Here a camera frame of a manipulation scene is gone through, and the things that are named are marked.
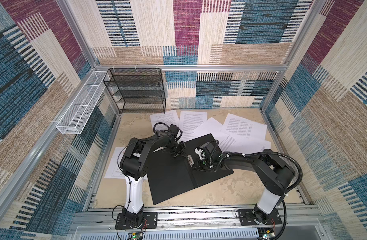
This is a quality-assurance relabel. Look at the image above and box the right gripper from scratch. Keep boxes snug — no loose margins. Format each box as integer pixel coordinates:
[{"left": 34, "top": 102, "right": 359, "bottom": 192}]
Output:
[{"left": 190, "top": 157, "right": 214, "bottom": 172}]

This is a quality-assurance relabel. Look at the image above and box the orange black file folder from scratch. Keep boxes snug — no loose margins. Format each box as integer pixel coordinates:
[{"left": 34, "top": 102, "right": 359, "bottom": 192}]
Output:
[{"left": 147, "top": 134, "right": 234, "bottom": 205}]

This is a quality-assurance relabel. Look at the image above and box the white paper technical drawing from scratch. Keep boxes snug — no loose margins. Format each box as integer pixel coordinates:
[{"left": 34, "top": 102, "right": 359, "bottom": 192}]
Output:
[{"left": 104, "top": 146, "right": 148, "bottom": 181}]

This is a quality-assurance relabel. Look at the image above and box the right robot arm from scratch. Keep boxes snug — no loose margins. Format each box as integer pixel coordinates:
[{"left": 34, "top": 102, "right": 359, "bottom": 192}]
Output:
[{"left": 186, "top": 140, "right": 303, "bottom": 225}]

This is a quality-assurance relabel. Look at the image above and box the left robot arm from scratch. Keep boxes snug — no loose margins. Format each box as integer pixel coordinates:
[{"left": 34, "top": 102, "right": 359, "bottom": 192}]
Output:
[{"left": 117, "top": 122, "right": 185, "bottom": 228}]

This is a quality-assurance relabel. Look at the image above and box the blank-side white sheet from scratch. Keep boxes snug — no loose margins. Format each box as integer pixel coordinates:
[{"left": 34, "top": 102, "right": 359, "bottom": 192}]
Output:
[{"left": 193, "top": 118, "right": 228, "bottom": 142}]

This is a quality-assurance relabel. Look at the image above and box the far right printed sheet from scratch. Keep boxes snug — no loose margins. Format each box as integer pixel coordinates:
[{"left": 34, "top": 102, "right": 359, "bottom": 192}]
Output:
[{"left": 220, "top": 114, "right": 267, "bottom": 141}]

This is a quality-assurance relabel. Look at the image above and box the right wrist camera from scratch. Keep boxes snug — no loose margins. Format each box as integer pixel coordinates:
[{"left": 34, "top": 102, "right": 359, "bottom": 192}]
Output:
[{"left": 194, "top": 140, "right": 219, "bottom": 159}]

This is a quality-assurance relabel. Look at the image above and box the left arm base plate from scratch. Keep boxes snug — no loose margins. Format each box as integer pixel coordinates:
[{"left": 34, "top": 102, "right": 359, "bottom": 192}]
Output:
[{"left": 115, "top": 212, "right": 158, "bottom": 230}]

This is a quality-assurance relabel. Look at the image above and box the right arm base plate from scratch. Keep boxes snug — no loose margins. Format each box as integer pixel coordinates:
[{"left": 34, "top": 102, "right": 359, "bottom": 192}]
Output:
[{"left": 235, "top": 208, "right": 282, "bottom": 226}]

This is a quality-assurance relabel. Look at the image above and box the black wire mesh shelf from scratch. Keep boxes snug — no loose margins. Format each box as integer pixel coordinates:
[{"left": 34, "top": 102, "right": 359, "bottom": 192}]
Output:
[{"left": 103, "top": 68, "right": 166, "bottom": 114}]

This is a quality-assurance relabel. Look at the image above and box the white wire mesh basket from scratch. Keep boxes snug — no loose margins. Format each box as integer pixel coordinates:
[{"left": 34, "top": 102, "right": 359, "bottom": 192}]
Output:
[{"left": 56, "top": 71, "right": 106, "bottom": 135}]

